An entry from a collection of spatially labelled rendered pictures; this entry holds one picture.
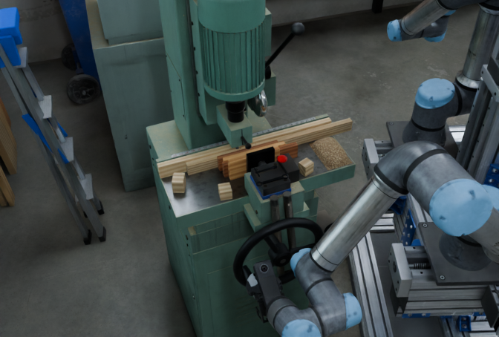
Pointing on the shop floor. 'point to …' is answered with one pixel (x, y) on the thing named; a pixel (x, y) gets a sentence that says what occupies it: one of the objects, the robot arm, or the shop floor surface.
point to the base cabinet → (223, 280)
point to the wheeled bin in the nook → (82, 32)
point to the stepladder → (21, 58)
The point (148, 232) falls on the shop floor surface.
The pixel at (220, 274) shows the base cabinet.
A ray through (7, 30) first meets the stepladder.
